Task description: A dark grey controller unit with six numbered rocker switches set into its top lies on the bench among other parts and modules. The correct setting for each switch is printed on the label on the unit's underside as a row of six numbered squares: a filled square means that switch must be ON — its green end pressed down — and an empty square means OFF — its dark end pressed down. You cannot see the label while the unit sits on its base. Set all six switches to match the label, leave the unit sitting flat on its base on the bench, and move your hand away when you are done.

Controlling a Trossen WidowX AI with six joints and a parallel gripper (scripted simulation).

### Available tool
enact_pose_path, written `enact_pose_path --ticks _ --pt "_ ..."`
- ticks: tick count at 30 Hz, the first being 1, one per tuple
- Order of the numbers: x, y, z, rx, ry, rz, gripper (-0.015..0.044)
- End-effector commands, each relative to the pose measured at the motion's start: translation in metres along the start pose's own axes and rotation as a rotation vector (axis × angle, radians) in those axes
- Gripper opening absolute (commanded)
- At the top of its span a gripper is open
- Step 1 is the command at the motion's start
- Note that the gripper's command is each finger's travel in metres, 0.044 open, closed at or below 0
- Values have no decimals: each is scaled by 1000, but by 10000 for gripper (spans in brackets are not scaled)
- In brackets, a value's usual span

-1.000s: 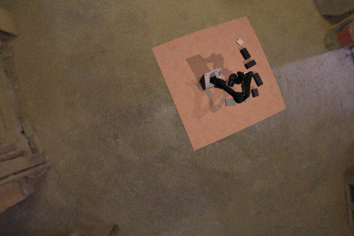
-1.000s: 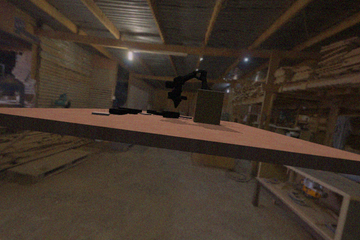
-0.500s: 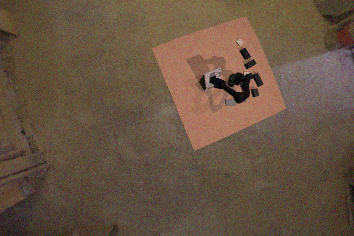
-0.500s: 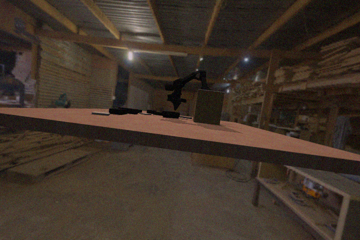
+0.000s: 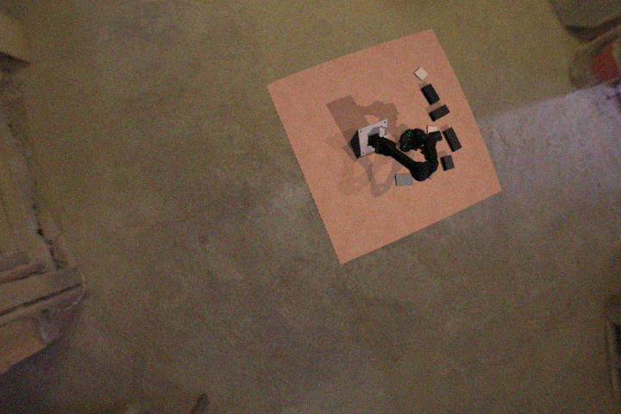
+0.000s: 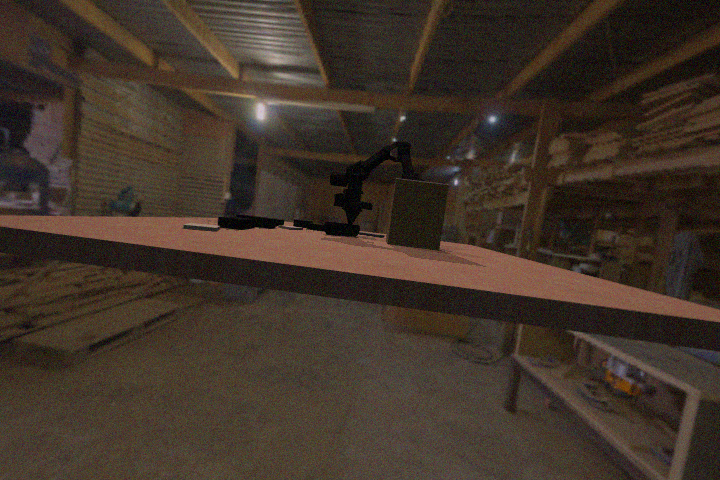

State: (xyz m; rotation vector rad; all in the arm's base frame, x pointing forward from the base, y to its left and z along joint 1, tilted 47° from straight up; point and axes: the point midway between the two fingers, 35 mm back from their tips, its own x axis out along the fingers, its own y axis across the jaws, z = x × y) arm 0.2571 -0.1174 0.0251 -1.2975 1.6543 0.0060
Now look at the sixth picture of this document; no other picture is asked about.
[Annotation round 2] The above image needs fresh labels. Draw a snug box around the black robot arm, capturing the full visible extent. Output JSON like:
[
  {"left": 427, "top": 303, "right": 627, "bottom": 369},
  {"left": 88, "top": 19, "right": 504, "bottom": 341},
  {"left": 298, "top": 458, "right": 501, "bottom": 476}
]
[{"left": 330, "top": 141, "right": 425, "bottom": 202}]

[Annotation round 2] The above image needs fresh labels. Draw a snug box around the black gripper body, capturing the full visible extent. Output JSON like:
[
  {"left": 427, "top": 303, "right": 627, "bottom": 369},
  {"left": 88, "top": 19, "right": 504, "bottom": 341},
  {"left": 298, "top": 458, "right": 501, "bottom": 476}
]
[{"left": 334, "top": 187, "right": 373, "bottom": 210}]

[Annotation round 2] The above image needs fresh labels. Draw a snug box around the dark grey controller unit with green switches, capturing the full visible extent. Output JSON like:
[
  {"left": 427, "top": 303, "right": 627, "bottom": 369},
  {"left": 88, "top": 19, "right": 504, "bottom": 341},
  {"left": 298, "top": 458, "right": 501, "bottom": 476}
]
[{"left": 324, "top": 222, "right": 360, "bottom": 237}]

